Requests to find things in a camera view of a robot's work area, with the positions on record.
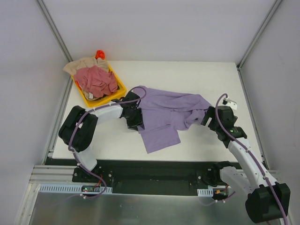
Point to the white cable duct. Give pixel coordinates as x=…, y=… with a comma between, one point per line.
x=74, y=189
x=205, y=192

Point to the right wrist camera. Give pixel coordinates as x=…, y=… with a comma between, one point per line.
x=230, y=103

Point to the yellow plastic tray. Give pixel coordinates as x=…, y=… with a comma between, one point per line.
x=94, y=103

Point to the beige t-shirt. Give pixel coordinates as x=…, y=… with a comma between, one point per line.
x=87, y=62

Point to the right white cable duct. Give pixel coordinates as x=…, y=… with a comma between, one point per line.
x=205, y=192

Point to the pink t-shirt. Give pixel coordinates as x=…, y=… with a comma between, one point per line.
x=96, y=82

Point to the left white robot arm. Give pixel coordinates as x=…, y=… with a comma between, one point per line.
x=78, y=129

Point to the purple t-shirt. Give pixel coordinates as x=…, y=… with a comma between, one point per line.
x=165, y=113

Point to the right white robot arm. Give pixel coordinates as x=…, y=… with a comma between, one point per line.
x=265, y=198

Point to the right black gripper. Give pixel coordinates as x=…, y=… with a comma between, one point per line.
x=211, y=117

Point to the left white cable duct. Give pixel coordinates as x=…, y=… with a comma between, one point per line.
x=74, y=189

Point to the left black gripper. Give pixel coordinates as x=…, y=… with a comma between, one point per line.
x=136, y=116

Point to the orange red cloth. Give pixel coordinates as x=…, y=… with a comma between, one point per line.
x=100, y=54

